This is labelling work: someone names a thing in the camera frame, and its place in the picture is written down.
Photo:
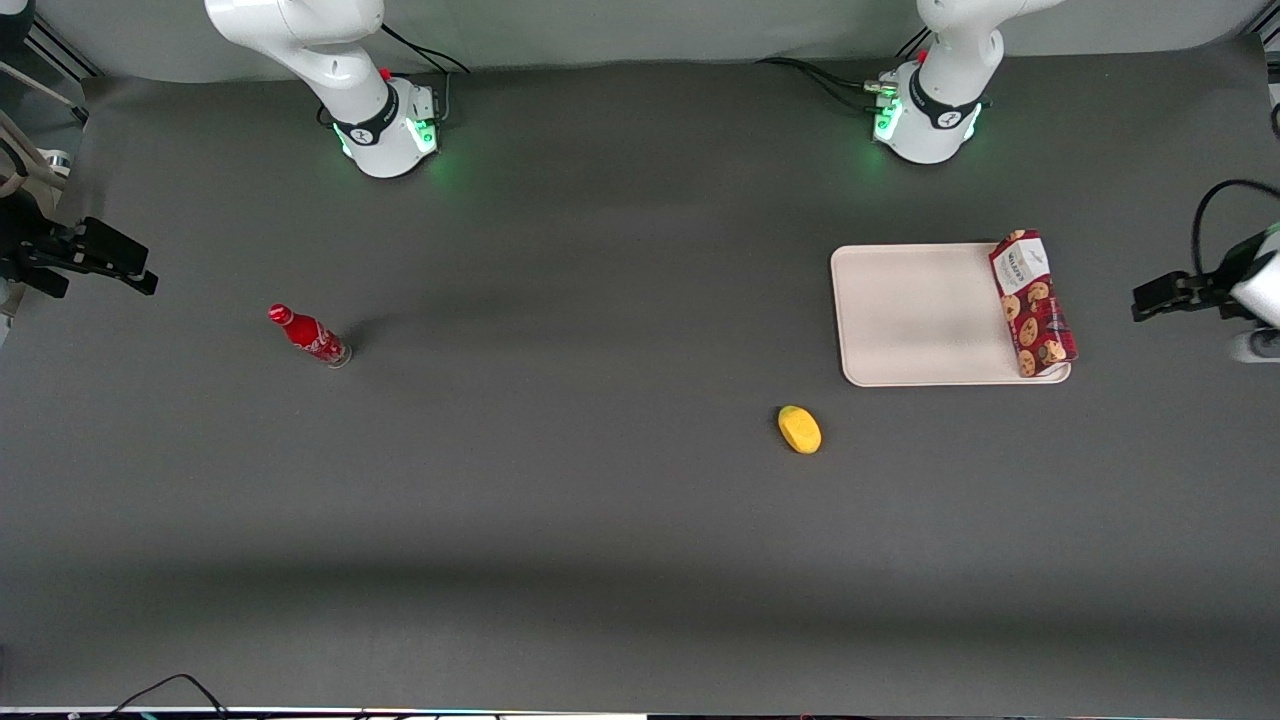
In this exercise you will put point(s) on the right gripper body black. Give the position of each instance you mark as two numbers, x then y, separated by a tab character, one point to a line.
30	245

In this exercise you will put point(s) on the red cookie box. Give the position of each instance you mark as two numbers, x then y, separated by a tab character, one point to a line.
1033	305

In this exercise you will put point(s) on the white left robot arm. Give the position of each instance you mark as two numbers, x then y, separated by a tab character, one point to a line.
940	100

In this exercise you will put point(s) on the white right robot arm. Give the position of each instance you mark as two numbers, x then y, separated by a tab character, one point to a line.
330	60

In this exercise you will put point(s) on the cream plastic tray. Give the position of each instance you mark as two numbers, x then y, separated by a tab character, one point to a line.
925	315

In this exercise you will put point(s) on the red cola bottle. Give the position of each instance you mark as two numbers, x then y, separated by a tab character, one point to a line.
308	334

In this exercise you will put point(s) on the yellow mango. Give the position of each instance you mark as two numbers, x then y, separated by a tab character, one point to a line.
799	429

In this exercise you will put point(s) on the dark grey table mat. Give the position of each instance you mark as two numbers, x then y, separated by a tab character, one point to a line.
600	500

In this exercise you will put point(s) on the metal frame rail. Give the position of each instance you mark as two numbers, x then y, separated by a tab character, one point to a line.
60	50

